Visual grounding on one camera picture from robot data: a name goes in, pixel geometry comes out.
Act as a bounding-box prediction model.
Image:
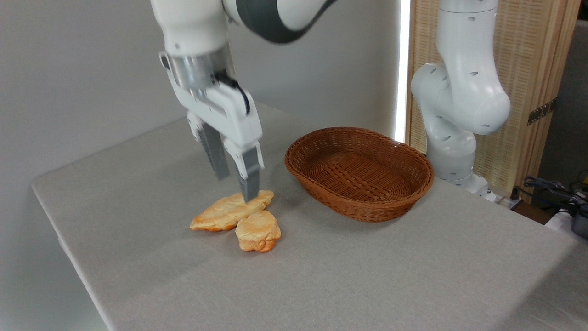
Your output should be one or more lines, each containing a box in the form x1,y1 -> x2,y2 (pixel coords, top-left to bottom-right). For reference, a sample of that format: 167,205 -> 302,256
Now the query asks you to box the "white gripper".
159,52 -> 265,203

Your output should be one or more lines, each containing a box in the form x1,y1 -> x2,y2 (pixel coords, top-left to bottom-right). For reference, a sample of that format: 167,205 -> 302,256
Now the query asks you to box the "round bread bun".
235,210 -> 282,253

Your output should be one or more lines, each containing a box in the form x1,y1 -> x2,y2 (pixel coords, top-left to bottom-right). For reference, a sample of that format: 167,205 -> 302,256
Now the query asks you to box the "long braided bread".
190,190 -> 275,232

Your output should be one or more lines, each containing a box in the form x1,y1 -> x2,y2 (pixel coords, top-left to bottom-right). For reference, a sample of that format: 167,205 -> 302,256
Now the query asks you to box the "brown wicker basket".
284,127 -> 435,223

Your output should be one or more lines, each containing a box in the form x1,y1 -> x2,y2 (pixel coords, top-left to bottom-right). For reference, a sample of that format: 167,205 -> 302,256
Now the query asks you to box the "grey tablecloth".
31,97 -> 588,331

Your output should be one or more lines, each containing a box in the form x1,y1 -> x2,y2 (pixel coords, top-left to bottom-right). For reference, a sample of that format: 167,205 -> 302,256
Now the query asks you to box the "metal screen hinge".
527,98 -> 558,126

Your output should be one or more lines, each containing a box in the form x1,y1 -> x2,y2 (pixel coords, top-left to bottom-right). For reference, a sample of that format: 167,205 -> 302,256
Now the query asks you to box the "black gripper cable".
213,71 -> 251,115

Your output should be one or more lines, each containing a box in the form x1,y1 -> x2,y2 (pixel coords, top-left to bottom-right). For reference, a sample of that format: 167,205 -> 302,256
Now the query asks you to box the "black cable bundle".
523,176 -> 588,217

